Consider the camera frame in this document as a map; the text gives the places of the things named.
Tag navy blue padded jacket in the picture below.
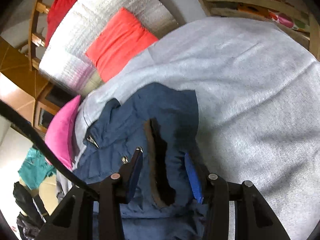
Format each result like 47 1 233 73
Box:
74 83 207 239

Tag pink pillow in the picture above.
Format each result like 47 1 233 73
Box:
44 95 81 170

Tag cream sofa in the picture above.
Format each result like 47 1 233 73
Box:
19 174 58 215

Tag teal shirt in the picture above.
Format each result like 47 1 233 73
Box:
18 147 56 190

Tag grey bed sheet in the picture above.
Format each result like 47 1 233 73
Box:
72 17 319 239

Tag black bag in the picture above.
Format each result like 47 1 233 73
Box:
13 181 50 240

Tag wooden pillar cabinet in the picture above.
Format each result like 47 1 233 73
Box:
1 38 60 133

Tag silver foil wrapped headboard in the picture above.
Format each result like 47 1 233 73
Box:
39 0 178 96

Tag orange red pillow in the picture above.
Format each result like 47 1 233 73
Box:
85 8 158 82

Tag wooden stair railing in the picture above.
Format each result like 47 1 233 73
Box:
28 0 50 71

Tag wooden table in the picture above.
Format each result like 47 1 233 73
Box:
198 0 319 59

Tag black cable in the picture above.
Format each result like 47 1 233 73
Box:
0 100 101 201

